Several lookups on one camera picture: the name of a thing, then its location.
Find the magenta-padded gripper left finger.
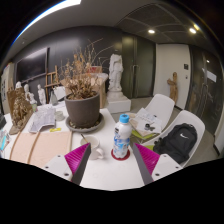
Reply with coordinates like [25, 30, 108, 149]
[43, 142, 92, 186]

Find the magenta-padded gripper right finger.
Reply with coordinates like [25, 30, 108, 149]
[132, 142, 184, 186]

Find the blue-capped plastic water bottle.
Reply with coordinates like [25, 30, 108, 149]
[112, 113, 133, 160]

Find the green chair seat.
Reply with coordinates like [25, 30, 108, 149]
[143, 143, 155, 152]

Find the white ceramic mug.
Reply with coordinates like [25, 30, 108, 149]
[79, 134, 105, 161]

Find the thin stirring stick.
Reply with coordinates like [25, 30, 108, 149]
[80, 133, 90, 144]

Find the green folder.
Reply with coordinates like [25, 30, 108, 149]
[130, 128, 148, 140]

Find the light wooden drawing board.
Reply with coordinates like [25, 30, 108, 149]
[9, 130, 74, 169]

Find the black backpack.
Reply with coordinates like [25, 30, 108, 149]
[153, 122, 198, 165]

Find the stack of papers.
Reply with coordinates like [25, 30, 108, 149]
[129, 107, 164, 138]

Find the grey round pot saucer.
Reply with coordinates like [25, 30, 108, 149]
[64, 113, 105, 134]

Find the grey pot with dried plant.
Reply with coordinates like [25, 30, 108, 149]
[58, 38, 114, 129]

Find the crumpled clear plastic bag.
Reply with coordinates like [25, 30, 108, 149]
[29, 105, 57, 134]

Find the white shell chair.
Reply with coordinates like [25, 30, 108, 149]
[131, 93, 176, 126]
[146, 109, 206, 168]

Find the clear spray bottle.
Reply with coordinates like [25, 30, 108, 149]
[49, 90, 59, 107]

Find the white statue plinth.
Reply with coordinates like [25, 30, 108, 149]
[104, 89, 132, 114]

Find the brown cardboard box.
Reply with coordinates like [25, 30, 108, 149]
[59, 72, 109, 109]

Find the white standing figurine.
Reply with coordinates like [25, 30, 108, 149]
[36, 83, 47, 106]

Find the teal plastic package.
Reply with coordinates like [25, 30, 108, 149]
[0, 129, 12, 153]

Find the wooden standing figure sculpture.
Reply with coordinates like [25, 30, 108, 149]
[166, 71, 179, 104]

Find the wooden easel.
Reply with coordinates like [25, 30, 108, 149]
[44, 64, 61, 103]

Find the small red-brown box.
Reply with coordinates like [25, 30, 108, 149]
[87, 65, 103, 75]

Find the tall white plaster statue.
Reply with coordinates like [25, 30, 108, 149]
[107, 53, 125, 93]

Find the white cabinet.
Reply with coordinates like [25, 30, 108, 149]
[0, 63, 16, 114]

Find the white paper door notice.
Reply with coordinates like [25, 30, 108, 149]
[201, 68, 218, 83]

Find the long ceiling light panel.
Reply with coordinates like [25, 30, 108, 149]
[11, 0, 83, 46]

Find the black wall screen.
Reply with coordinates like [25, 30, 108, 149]
[15, 47, 49, 83]

